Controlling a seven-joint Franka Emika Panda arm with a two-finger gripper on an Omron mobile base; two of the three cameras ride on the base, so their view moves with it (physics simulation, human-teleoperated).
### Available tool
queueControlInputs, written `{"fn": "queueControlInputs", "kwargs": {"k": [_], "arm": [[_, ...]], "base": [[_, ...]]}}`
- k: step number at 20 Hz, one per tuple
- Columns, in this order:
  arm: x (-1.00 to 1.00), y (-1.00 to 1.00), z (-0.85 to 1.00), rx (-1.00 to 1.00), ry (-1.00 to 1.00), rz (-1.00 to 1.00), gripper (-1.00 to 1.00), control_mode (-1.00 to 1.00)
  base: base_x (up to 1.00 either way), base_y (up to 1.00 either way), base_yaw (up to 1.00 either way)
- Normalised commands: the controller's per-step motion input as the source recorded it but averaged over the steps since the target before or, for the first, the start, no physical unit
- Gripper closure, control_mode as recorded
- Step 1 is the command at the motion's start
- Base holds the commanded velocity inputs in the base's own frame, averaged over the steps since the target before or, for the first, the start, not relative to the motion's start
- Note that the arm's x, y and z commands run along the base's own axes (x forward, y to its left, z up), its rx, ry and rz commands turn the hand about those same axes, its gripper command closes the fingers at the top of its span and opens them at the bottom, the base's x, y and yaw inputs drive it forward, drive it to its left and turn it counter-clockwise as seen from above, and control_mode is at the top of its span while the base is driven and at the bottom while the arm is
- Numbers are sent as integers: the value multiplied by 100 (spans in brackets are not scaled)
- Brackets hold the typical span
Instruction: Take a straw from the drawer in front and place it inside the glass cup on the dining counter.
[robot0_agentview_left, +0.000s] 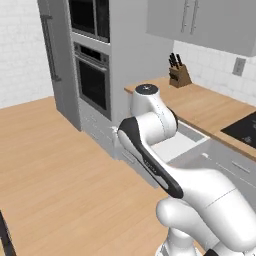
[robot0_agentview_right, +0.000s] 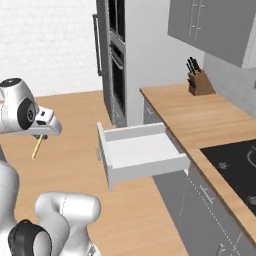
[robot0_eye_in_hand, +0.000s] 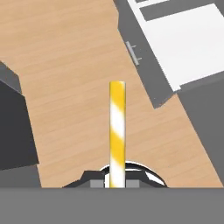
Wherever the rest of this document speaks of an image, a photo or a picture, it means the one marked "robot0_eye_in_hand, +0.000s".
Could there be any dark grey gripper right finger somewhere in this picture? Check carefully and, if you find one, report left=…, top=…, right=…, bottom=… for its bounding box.
left=125, top=169, right=168, bottom=189

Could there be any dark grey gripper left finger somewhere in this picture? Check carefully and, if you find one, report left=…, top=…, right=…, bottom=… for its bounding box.
left=62, top=170, right=111, bottom=189

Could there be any yellow and white striped straw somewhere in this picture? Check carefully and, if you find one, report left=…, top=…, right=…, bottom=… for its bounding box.
left=108, top=80, right=127, bottom=189

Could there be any dark grey counter cabinet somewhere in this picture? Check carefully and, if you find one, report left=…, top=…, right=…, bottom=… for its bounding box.
left=0, top=60, right=42, bottom=189

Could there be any grey drawer front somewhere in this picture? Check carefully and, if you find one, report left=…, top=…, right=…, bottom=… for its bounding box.
left=113, top=0, right=177, bottom=110

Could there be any white drawer box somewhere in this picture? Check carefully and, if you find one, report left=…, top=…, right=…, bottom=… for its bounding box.
left=126, top=0, right=224, bottom=93

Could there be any black and white round thing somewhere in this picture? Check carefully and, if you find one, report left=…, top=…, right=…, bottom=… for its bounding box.
left=99, top=159, right=169, bottom=189

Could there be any grey cupboard run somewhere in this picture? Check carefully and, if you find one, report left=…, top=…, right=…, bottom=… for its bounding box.
left=176, top=71, right=224, bottom=188

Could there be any silver bar drawer handle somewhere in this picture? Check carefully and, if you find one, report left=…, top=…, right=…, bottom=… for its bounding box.
left=124, top=40, right=144, bottom=67

